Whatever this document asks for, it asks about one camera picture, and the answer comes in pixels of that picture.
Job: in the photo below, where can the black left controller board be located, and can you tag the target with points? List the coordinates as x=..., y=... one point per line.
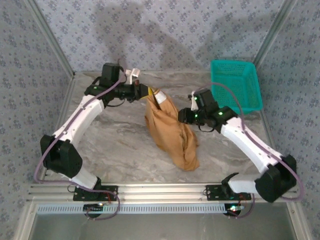
x=92, y=208

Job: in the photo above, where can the aluminium mounting rail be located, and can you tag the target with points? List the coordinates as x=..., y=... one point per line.
x=162, y=192

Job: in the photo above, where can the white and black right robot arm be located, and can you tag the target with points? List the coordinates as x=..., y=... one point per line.
x=240, y=140

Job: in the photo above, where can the tan brown t-shirt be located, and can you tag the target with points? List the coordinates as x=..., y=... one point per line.
x=170, y=130

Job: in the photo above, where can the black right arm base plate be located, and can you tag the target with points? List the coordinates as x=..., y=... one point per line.
x=212, y=193

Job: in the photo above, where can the aluminium table side rail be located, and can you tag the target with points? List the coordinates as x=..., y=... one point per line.
x=267, y=130
x=70, y=90

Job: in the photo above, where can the black controller board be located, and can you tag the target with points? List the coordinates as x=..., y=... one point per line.
x=233, y=209
x=92, y=208

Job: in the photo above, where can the teal plastic basket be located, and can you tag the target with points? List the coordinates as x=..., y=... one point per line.
x=235, y=75

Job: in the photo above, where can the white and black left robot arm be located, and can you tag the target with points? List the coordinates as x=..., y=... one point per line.
x=82, y=117

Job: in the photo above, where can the black right controller board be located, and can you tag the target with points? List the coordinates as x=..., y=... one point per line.
x=233, y=209

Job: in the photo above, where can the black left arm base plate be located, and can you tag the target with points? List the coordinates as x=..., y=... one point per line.
x=111, y=191

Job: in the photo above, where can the aluminium frame post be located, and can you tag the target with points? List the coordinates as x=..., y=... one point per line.
x=52, y=37
x=274, y=30

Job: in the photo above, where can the aluminium frame leg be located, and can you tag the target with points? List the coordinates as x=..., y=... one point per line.
x=26, y=220
x=297, y=220

